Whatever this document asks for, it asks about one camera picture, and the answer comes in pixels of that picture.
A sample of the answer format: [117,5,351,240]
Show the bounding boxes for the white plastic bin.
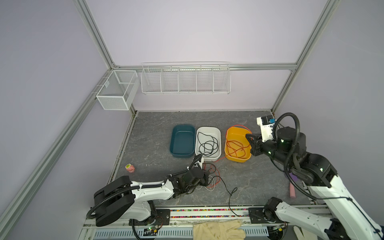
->
[195,127,222,162]

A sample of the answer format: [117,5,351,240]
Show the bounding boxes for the yellow plastic bin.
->
[224,125,252,163]

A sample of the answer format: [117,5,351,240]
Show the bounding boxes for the black cables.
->
[206,163,244,217]

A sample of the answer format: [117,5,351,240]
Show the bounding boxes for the long white wire basket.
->
[141,62,232,95]

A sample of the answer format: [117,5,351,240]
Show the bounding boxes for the white glove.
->
[293,226,308,240]

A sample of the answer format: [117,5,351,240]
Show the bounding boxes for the red cable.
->
[214,124,253,163]

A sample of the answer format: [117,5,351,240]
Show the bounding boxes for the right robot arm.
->
[246,127,384,240]

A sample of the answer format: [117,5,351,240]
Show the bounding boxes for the black cable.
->
[197,131,220,156]

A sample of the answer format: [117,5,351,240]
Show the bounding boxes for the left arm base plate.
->
[134,209,171,226]

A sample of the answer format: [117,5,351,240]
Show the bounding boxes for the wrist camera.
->
[257,115,275,142]
[191,154,204,169]

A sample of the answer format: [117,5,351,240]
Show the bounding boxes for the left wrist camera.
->
[191,154,204,169]

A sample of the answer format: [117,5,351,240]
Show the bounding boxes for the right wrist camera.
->
[257,115,275,142]

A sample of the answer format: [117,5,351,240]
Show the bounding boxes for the small white mesh basket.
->
[96,70,140,111]

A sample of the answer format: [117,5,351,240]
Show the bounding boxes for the teal plastic bin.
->
[170,124,196,158]

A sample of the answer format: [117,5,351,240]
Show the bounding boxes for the pink toy figure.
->
[125,164,135,173]

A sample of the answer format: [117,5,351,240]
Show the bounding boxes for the thin white cable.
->
[194,175,217,192]

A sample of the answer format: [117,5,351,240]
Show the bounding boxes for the cream work glove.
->
[193,220,246,240]

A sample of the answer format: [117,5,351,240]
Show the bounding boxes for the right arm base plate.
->
[248,207,286,224]

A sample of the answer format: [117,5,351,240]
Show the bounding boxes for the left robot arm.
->
[86,166,210,227]

